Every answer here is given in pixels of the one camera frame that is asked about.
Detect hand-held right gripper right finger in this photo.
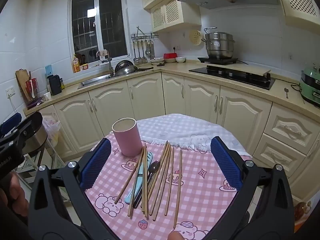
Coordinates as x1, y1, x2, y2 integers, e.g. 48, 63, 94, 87
207, 136, 295, 240

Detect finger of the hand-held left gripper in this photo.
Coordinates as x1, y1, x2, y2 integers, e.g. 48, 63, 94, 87
0, 111, 43, 145
0, 112, 22, 135

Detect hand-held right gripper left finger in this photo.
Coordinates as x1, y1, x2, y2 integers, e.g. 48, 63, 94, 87
28, 137, 114, 240

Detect pink cup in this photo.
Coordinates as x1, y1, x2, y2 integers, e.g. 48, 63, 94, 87
112, 117, 142, 157

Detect light blue handled cutlery piece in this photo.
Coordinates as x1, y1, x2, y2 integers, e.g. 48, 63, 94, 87
124, 164, 144, 204
146, 151, 153, 174

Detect black handled metal spoon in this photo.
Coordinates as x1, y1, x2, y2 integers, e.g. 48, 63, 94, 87
132, 160, 161, 208

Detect group of wooden chopsticks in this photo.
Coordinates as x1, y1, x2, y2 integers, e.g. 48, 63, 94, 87
114, 141, 183, 229

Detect person's left hand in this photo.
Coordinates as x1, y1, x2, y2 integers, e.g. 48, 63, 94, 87
0, 172, 30, 217

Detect silver rice cooker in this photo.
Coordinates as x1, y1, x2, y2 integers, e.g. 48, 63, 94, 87
21, 124, 48, 155

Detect purple tray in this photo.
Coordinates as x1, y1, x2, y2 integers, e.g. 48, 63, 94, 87
26, 97, 44, 110

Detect clear plastic bag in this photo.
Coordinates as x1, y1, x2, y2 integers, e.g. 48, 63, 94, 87
42, 116, 62, 148

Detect red knife holder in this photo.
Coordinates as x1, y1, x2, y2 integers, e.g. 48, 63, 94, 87
25, 78, 40, 102

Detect wooden cutting board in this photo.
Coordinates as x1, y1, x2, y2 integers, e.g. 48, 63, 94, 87
15, 69, 33, 102

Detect pink checked tablecloth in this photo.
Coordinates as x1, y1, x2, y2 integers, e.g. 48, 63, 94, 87
84, 130, 250, 240

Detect black kettle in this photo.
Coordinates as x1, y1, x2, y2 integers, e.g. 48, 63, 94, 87
47, 74, 62, 96

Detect white checked fringed cloth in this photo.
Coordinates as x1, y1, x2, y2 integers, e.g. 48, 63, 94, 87
136, 114, 244, 154

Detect orange bottle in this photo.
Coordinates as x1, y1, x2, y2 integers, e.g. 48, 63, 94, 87
72, 54, 81, 73

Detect steel kitchen sink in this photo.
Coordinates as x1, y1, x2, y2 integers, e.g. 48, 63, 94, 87
77, 74, 115, 90

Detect black gas stove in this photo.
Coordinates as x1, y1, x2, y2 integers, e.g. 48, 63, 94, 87
189, 66, 275, 90

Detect cream base kitchen cabinets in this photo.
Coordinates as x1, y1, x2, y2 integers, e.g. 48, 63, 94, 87
24, 71, 320, 203

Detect beige board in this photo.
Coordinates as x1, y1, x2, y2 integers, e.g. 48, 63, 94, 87
206, 63, 272, 77

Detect metal faucet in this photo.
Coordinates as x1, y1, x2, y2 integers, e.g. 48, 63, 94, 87
96, 51, 114, 77

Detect black induction cooker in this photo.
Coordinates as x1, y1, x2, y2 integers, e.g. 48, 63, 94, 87
197, 56, 238, 64

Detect beige kitchen countertop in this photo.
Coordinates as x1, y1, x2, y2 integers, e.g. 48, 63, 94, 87
23, 59, 320, 120

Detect green electric cooker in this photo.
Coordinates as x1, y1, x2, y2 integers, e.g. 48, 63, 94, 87
299, 66, 320, 105

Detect row of hanging metal ladles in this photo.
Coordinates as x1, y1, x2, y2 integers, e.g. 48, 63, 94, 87
132, 39, 155, 64

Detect steel steamer pot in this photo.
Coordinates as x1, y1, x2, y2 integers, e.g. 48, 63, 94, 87
201, 27, 236, 59

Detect white framed window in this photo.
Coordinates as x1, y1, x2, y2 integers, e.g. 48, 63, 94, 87
69, 0, 130, 60

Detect round yellow strainer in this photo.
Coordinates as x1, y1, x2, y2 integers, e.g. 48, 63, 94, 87
189, 29, 203, 46

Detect cream lattice corner cabinet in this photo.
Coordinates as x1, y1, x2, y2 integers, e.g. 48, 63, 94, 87
272, 0, 320, 33

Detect black power cable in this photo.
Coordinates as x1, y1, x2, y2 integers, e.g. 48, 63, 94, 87
237, 60, 303, 92

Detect steel wok black handle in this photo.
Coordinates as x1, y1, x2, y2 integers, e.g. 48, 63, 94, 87
114, 65, 154, 77

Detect black wire wall rack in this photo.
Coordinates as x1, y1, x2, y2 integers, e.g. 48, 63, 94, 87
131, 26, 159, 40

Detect cream lattice wall cabinet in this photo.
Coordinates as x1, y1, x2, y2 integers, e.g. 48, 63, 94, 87
150, 0, 202, 32

